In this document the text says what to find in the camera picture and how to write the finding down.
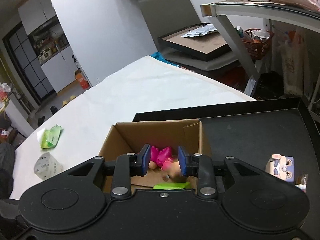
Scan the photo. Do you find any orange box on floor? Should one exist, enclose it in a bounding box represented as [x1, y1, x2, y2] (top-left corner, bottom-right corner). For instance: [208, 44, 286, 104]
[75, 69, 90, 89]

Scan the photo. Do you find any brown cardboard box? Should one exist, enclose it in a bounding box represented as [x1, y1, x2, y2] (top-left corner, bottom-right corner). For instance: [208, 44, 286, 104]
[99, 119, 217, 198]

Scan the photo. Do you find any black shallow tray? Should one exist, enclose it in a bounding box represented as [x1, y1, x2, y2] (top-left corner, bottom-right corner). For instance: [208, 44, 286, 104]
[134, 98, 319, 198]

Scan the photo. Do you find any green wet wipes pack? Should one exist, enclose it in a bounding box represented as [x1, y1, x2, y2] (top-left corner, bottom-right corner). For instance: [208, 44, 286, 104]
[37, 125, 62, 150]

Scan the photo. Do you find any red basket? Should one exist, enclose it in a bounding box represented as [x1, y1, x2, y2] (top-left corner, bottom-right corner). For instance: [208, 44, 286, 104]
[242, 31, 274, 60]

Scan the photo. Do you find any lavender cube figurine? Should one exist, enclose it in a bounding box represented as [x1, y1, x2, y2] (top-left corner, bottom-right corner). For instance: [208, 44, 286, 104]
[265, 154, 295, 183]

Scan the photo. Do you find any small red blue figurine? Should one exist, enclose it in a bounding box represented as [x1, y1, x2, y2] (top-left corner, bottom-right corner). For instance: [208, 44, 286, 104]
[295, 173, 309, 193]

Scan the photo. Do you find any white tablecloth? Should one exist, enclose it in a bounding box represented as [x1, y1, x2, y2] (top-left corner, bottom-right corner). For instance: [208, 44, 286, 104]
[11, 56, 251, 199]

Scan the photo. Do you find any white paper packet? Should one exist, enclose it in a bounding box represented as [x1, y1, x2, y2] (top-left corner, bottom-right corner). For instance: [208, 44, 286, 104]
[182, 24, 217, 38]

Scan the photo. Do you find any clear tape roll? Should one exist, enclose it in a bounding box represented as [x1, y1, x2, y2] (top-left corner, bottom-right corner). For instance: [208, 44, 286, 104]
[34, 152, 63, 180]

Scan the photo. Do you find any pink dinosaur figurine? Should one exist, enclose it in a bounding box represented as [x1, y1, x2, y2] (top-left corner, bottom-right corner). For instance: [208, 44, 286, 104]
[149, 146, 174, 171]

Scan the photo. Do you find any black picture frame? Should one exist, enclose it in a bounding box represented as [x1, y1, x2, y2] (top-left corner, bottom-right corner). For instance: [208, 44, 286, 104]
[158, 23, 231, 61]

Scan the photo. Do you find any grey desk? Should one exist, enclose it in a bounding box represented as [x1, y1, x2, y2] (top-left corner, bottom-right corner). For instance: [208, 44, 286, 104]
[200, 0, 319, 33]

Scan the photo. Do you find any grey chair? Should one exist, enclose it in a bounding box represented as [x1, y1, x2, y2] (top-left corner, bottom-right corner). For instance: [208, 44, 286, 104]
[139, 0, 237, 71]

